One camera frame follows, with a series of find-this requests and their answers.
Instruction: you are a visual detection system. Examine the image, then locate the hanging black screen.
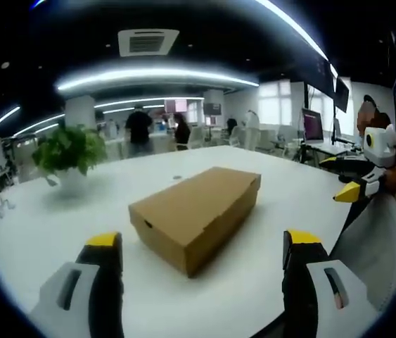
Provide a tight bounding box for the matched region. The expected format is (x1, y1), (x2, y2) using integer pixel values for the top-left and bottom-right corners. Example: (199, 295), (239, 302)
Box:
(333, 75), (351, 113)

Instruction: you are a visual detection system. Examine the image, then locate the small dark clip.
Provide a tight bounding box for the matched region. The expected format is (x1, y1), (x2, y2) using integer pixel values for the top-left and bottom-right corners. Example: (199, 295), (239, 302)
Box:
(0, 198), (16, 220)

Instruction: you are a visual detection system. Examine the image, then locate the white pillar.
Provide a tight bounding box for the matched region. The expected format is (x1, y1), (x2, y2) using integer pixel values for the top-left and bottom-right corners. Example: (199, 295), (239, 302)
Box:
(64, 96), (98, 132)

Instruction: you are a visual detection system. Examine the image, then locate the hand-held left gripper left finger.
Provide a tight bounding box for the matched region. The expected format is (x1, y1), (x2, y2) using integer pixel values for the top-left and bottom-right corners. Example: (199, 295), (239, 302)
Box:
(28, 231), (124, 338)

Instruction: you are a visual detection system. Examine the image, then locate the green potted plant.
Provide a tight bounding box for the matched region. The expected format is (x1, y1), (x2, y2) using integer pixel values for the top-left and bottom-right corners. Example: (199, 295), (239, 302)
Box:
(31, 124), (109, 195)

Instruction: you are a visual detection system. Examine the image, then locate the person's right hand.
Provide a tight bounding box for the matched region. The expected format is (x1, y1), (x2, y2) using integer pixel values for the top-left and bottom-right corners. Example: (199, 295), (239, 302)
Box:
(383, 165), (396, 194)

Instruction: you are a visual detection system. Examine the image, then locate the white office chair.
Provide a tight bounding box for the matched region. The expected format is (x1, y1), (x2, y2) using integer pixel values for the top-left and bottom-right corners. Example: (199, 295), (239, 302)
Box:
(186, 125), (206, 149)
(229, 125), (247, 147)

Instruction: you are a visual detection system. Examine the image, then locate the brown cardboard shoe box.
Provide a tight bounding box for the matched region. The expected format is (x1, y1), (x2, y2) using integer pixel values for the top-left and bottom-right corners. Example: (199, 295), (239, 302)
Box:
(128, 166), (262, 279)

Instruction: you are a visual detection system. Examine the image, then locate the ceiling air conditioner vent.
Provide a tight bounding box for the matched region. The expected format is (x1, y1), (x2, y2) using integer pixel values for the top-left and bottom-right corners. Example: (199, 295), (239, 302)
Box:
(117, 28), (180, 58)

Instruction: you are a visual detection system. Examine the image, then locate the long ceiling light strip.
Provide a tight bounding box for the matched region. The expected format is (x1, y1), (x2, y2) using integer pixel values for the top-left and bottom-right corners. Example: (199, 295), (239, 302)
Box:
(54, 68), (260, 92)
(253, 0), (340, 73)

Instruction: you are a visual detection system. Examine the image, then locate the desktop computer monitor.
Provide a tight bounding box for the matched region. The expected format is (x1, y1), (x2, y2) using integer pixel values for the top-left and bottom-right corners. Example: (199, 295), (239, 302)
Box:
(300, 108), (325, 143)

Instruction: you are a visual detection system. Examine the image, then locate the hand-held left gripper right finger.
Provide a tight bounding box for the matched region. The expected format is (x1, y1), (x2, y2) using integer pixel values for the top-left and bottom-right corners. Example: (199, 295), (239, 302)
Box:
(281, 228), (378, 338)

